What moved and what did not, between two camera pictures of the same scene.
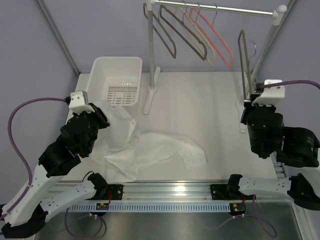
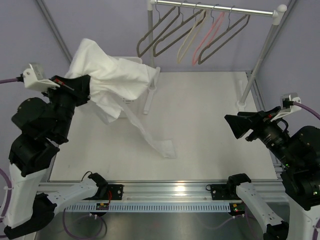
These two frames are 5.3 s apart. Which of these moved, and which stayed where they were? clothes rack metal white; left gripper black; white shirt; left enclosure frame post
Moved: left gripper black; white shirt
Stayed: left enclosure frame post; clothes rack metal white
